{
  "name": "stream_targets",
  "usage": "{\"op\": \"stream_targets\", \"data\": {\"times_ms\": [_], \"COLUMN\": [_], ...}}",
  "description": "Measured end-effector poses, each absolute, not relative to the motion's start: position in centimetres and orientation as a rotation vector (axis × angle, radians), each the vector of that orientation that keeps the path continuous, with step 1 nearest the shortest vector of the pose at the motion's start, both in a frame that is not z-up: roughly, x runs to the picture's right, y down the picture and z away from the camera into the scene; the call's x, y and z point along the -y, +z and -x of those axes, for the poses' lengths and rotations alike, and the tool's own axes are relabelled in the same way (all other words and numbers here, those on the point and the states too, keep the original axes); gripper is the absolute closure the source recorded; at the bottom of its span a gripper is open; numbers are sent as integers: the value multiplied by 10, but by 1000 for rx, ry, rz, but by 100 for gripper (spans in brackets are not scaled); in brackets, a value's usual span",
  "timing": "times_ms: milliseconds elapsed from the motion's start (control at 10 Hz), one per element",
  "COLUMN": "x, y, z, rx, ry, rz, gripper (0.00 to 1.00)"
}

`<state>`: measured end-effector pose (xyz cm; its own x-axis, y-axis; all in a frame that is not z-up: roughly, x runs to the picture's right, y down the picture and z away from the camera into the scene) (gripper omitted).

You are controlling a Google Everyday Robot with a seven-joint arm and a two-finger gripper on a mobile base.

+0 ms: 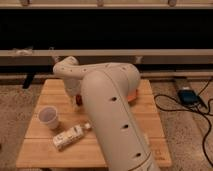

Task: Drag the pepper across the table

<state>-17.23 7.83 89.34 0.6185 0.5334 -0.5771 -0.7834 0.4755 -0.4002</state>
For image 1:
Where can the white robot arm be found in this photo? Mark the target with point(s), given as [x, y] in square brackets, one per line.
[104, 89]

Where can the red pepper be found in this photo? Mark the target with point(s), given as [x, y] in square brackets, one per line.
[78, 99]

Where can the clear plastic cup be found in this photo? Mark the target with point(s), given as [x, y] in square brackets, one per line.
[49, 117]

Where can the orange bowl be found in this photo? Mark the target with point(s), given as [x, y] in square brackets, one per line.
[132, 96]

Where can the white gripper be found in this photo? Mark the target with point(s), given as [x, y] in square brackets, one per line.
[72, 87]

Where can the blue power adapter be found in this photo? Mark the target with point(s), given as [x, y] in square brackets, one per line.
[187, 97]

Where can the white plastic bottle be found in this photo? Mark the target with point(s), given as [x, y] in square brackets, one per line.
[71, 135]

